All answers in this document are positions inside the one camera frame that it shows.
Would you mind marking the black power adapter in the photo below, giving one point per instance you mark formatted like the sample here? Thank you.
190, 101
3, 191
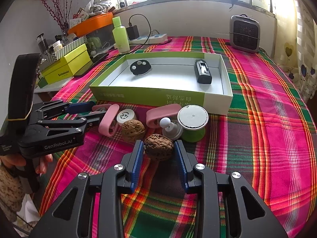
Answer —
132, 32

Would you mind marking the white blue power strip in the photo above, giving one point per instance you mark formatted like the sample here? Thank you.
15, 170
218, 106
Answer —
150, 40

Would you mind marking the yellow green shoe box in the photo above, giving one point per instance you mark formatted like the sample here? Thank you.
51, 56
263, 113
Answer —
65, 67

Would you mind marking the heart patterned curtain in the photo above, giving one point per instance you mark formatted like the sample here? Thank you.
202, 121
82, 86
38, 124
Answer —
295, 48

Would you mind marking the dark glass jar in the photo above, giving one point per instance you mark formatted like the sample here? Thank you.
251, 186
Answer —
42, 43

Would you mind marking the grey small space heater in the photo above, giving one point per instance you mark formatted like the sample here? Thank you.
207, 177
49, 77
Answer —
244, 33

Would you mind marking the green white cardboard box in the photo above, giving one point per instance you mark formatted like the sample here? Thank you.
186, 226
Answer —
171, 80

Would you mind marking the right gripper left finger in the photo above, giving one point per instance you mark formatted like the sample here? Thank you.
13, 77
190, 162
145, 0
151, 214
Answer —
72, 212

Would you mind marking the small white round jar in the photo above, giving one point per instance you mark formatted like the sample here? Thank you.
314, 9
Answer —
125, 115

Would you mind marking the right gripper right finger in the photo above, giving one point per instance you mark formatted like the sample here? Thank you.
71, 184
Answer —
246, 214

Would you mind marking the striped white gift box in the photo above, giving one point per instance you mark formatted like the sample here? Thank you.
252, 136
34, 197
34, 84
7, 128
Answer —
65, 50

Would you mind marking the white green spool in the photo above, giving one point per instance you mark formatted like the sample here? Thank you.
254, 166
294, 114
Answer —
193, 119

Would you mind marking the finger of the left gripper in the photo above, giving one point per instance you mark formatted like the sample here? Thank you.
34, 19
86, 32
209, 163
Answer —
53, 109
85, 121

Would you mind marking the pink cable winder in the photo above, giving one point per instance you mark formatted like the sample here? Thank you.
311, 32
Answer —
101, 108

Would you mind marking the black rectangular battery charger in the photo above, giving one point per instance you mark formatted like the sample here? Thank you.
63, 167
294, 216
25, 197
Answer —
202, 72

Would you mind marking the clear plastic storage bin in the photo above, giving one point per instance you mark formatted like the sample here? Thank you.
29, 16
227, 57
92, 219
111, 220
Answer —
101, 39

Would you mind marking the red berry branches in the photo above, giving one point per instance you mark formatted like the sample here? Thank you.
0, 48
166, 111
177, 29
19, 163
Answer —
60, 12

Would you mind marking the plaid pink green bedspread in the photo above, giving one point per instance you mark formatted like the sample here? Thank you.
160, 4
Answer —
268, 136

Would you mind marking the orange storage bin lid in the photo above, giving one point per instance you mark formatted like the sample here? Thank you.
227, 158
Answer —
92, 24

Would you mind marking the pink clip case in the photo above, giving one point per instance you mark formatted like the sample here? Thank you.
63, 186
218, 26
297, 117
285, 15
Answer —
154, 115

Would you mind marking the green lotion bottle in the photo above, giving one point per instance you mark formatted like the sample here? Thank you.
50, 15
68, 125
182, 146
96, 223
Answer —
120, 36

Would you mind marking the brown walnut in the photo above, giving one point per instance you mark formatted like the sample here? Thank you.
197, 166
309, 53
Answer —
158, 147
132, 131

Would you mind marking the black round three-button device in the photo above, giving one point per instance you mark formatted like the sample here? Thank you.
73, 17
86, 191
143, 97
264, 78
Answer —
140, 67

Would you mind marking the pink oblong case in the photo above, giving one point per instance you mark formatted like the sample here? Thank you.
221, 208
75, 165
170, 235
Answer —
108, 125

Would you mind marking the black smartphone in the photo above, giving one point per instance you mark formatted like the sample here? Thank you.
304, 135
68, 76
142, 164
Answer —
91, 64

